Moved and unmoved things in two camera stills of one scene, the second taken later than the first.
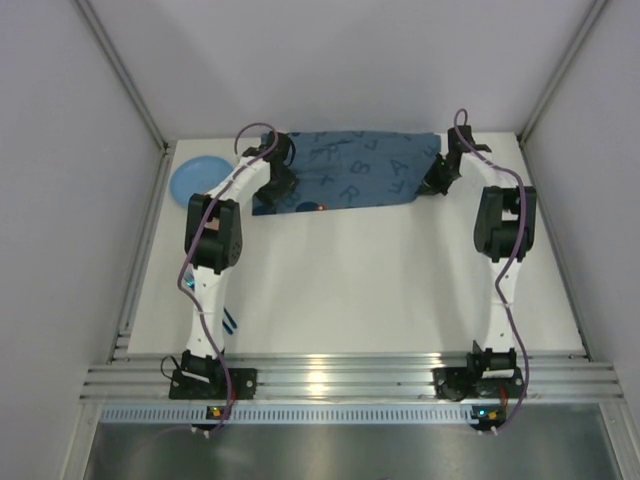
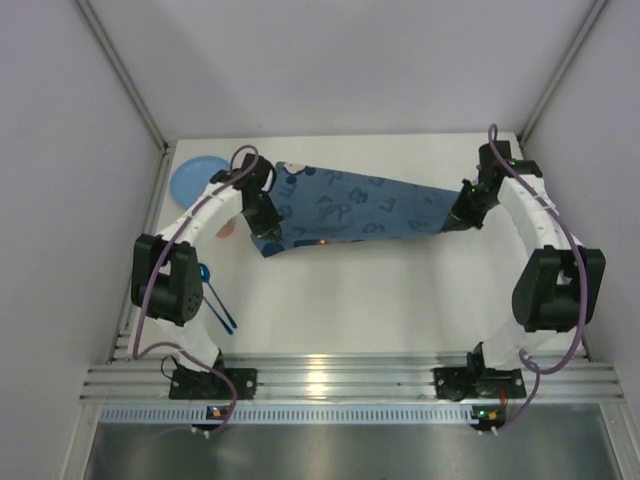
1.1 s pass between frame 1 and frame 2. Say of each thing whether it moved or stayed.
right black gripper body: moved
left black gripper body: moved
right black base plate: stayed
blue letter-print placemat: moved
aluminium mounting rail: stayed
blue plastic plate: stayed
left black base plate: stayed
